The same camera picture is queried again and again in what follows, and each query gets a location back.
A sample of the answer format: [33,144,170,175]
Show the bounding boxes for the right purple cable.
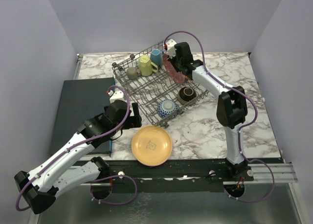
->
[163,31,276,202]

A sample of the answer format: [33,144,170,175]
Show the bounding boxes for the grey wire dish rack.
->
[112,42,209,128]

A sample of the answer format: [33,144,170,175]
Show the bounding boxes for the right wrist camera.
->
[163,39,177,58]

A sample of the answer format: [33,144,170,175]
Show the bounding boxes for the grey ceramic mug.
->
[126,67,141,80]

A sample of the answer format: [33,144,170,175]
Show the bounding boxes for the red blue patterned bowl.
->
[157,99,178,118]

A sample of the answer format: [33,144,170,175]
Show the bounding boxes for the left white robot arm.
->
[14,100,142,214]

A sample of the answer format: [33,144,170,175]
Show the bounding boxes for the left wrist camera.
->
[107,90,127,103]

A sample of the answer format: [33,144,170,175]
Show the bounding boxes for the light green ceramic mug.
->
[138,55,159,76]

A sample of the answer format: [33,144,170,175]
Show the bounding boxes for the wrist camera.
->
[163,39,177,58]
[107,90,127,103]

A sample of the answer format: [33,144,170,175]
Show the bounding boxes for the blue ceramic mug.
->
[150,49,162,67]

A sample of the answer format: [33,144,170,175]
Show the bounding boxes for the brown patterned bowl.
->
[178,87,197,105]

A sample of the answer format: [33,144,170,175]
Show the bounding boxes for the purple cable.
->
[163,31,276,202]
[15,85,137,211]

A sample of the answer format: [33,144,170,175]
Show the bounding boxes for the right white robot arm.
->
[165,40,247,181]

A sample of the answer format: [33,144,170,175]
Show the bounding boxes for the cream yellow round plate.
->
[132,126,173,163]

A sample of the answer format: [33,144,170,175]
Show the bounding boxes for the aluminium frame rail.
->
[249,163,298,184]

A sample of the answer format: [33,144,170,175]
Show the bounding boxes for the pink polka dot plate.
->
[162,54,185,84]

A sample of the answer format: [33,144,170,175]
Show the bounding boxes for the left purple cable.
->
[15,85,137,211]

